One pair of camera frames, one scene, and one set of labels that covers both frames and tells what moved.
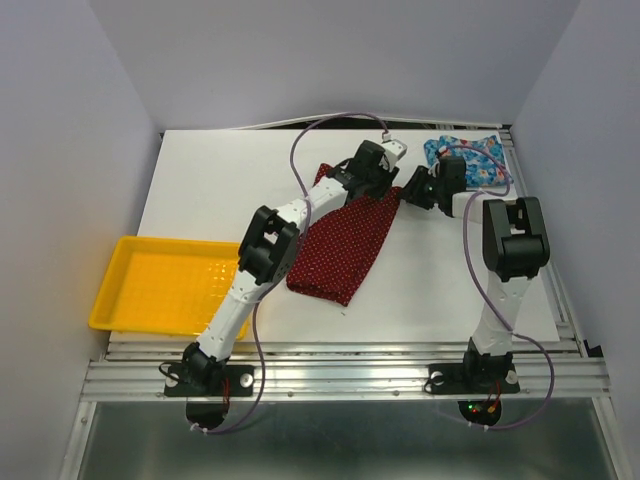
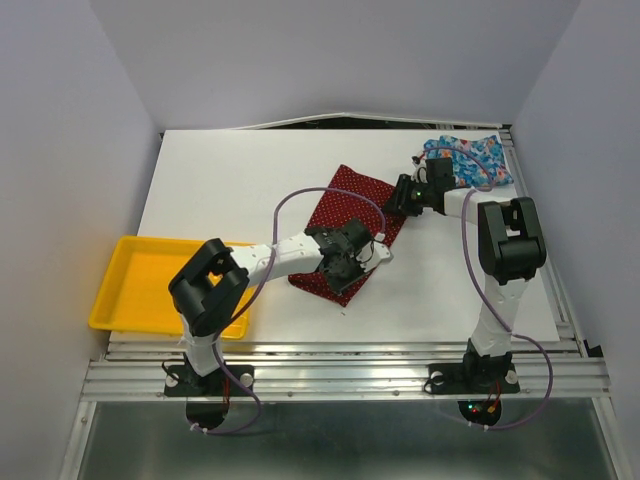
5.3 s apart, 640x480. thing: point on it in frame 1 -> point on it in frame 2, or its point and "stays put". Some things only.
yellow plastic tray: (171, 286) stays put
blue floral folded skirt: (485, 163) stays put
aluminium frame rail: (552, 368) stays put
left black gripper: (387, 179) -> (337, 285)
